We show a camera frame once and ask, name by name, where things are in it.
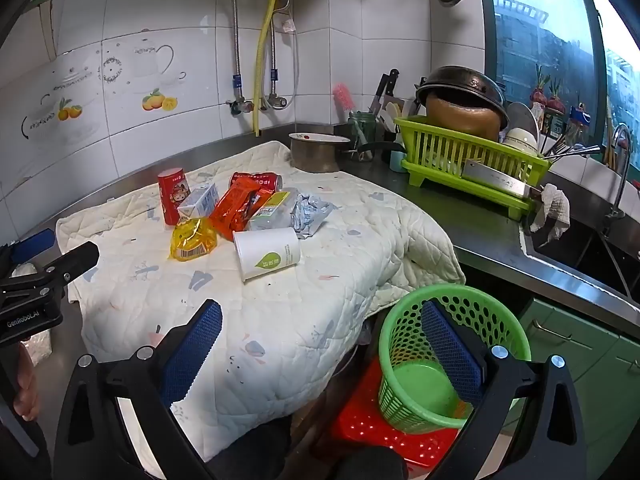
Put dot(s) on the yellow plastic wrapper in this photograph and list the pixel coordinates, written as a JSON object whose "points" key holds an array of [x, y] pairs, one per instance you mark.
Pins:
{"points": [[192, 240]]}

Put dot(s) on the metal wall valve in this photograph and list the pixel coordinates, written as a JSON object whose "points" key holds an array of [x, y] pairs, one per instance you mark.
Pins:
{"points": [[240, 106], [275, 101]]}

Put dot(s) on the white rag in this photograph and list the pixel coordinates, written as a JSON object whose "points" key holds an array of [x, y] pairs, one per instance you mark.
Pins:
{"points": [[552, 207]]}

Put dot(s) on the white paper cup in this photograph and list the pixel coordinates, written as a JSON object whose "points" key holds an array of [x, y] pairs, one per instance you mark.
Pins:
{"points": [[265, 255]]}

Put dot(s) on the window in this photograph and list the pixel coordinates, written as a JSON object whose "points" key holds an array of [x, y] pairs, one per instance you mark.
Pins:
{"points": [[540, 25]]}

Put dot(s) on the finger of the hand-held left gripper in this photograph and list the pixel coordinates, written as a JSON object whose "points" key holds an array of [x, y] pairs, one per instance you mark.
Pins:
{"points": [[70, 260], [35, 245]]}

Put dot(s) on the metal saucepan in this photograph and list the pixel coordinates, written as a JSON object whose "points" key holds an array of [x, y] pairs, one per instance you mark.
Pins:
{"points": [[315, 157]]}

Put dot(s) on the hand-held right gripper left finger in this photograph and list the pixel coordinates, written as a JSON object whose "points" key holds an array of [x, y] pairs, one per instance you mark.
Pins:
{"points": [[192, 355]]}

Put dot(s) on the red soda can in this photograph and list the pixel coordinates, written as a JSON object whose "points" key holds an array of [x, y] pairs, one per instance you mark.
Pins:
{"points": [[260, 180]]}

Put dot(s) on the green glass jar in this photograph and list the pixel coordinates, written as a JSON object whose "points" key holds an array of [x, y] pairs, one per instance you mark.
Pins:
{"points": [[367, 127]]}

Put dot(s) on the green cabinet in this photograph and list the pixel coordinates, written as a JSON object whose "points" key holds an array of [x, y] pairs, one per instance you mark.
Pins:
{"points": [[575, 330]]}

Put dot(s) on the person's left hand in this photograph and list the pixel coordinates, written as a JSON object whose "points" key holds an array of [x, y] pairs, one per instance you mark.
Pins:
{"points": [[26, 385]]}

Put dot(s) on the silver wrapper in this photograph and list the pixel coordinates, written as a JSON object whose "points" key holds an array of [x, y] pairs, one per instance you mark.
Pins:
{"points": [[310, 212]]}

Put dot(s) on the white plate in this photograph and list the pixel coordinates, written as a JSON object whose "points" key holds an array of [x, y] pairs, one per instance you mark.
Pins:
{"points": [[522, 117]]}

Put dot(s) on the tall red can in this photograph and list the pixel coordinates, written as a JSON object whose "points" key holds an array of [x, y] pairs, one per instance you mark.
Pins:
{"points": [[172, 195]]}

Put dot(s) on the steel sink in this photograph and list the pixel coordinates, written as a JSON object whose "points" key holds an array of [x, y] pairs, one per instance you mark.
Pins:
{"points": [[575, 255]]}

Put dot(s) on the light blue cup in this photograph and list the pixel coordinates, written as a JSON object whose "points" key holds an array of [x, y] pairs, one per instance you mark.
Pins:
{"points": [[397, 161]]}

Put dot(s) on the pink bottle brush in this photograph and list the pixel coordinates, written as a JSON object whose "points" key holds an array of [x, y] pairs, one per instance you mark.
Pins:
{"points": [[344, 97]]}

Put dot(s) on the potted onion plant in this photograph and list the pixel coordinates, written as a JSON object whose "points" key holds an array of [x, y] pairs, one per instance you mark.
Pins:
{"points": [[539, 92], [556, 102]]}

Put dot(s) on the red plastic stool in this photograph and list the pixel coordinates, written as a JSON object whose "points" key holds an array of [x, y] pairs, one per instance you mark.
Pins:
{"points": [[370, 425]]}

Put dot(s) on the green dish rack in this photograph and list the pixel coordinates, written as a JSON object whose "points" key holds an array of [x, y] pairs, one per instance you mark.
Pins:
{"points": [[450, 145]]}

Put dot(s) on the steel cleaver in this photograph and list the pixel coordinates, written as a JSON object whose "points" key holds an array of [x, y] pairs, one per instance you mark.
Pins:
{"points": [[495, 177]]}

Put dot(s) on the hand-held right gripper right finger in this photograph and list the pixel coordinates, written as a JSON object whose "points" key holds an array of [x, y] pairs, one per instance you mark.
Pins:
{"points": [[450, 350]]}

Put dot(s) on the brown clay pot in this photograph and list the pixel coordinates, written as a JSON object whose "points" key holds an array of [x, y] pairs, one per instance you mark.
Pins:
{"points": [[462, 115]]}

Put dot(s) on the quilted cream blanket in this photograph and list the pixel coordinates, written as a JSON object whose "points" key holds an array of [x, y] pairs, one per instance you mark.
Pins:
{"points": [[280, 320]]}

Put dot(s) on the orange snack packet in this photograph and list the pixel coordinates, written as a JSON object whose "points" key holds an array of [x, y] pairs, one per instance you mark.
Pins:
{"points": [[232, 210]]}

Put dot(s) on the metal utensils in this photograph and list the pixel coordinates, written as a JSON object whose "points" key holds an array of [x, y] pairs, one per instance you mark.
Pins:
{"points": [[570, 151]]}

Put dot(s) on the black utensil holder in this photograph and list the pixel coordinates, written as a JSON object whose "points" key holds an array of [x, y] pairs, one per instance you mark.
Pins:
{"points": [[389, 136]]}

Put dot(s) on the green plastic basket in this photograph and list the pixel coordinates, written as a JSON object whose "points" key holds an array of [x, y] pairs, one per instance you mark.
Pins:
{"points": [[405, 330]]}

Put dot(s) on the white drink carton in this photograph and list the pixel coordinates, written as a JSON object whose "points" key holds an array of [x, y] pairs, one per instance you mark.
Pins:
{"points": [[202, 202]]}

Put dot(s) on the steel faucet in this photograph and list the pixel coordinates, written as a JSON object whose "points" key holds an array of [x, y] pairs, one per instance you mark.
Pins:
{"points": [[620, 180]]}

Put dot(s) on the white bowl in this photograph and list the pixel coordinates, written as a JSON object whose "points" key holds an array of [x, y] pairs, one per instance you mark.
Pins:
{"points": [[517, 141]]}

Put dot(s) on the white rice paddle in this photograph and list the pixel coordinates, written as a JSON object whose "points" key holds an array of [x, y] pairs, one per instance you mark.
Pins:
{"points": [[392, 115]]}

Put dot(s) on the clear plastic cup with lid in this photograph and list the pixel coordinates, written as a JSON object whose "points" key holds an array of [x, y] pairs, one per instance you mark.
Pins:
{"points": [[272, 210]]}

